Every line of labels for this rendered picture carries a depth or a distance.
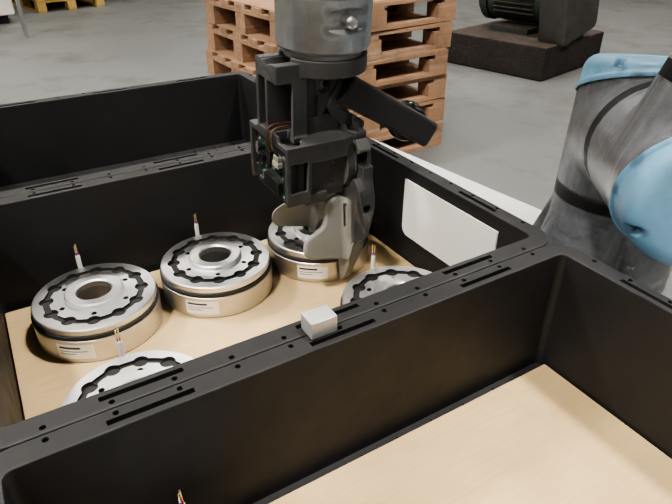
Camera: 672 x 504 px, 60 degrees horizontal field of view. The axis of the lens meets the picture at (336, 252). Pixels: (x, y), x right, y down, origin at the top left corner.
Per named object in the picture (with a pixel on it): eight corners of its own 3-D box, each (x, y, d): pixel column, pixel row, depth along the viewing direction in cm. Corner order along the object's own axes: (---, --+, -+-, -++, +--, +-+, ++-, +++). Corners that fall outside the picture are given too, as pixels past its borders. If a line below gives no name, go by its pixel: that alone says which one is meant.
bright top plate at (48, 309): (136, 256, 56) (135, 251, 56) (173, 309, 49) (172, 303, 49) (23, 289, 51) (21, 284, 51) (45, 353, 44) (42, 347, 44)
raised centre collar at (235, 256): (230, 241, 58) (230, 235, 58) (249, 264, 54) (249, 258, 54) (182, 253, 56) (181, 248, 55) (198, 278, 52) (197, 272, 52)
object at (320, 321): (326, 318, 36) (326, 303, 35) (338, 331, 35) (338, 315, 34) (300, 328, 35) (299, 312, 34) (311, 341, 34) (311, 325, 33)
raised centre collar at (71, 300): (116, 273, 53) (114, 267, 53) (132, 299, 49) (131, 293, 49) (58, 290, 51) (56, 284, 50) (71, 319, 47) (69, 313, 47)
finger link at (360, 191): (332, 232, 55) (326, 141, 51) (348, 227, 56) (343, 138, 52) (359, 248, 51) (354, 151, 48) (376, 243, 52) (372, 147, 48)
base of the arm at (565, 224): (575, 223, 75) (594, 149, 70) (692, 276, 64) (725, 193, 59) (495, 254, 67) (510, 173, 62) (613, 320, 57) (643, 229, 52)
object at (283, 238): (334, 203, 66) (334, 198, 66) (385, 242, 59) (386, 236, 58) (252, 225, 62) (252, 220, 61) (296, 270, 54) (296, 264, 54)
